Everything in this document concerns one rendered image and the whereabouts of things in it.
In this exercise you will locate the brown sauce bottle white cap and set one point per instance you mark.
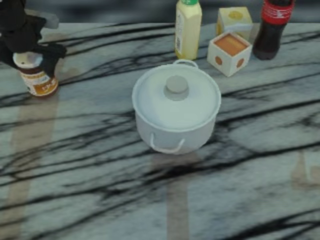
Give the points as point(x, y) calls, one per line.
point(37, 75)

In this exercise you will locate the white pot lid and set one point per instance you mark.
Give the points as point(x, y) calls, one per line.
point(176, 96)

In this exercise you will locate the yellow bottle with green cap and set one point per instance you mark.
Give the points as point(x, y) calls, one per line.
point(188, 28)

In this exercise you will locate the white kitchen pot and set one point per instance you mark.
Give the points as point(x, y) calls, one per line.
point(172, 132)

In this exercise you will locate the white cube box orange dots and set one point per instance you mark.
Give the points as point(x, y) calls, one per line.
point(228, 53)

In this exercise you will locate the yellow and white carton box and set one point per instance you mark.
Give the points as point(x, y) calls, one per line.
point(235, 21)

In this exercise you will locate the dark cola bottle red label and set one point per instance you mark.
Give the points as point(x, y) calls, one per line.
point(271, 27)

